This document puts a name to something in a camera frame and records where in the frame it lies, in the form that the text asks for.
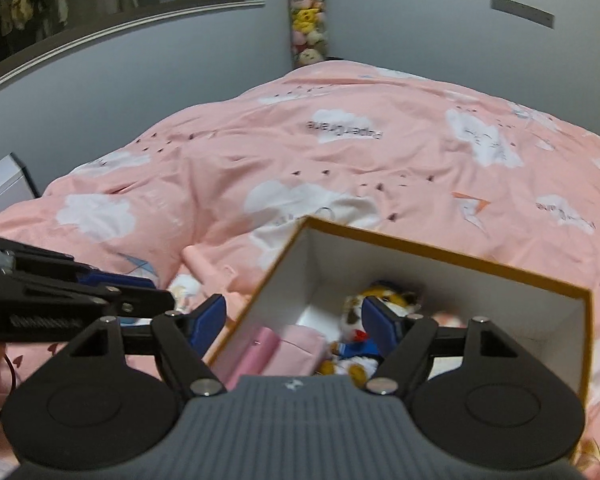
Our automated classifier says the red panda plush toy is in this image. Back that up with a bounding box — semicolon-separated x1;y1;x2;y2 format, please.
315;280;424;388

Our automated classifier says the pink pouch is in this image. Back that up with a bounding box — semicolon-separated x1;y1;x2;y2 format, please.
261;325;328;376

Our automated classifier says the pink flat holder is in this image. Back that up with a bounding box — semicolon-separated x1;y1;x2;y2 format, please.
182;245;250;325

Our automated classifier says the orange cardboard box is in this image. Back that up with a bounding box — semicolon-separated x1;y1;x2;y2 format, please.
207;217;593;398

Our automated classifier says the pink cloud-print duvet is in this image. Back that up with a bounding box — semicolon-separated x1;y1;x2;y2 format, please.
0;62;600;479

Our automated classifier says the stack of plush toys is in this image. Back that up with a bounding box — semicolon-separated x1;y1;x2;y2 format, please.
288;0;328;67

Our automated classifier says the wall vent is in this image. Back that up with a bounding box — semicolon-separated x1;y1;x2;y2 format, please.
490;0;555;29

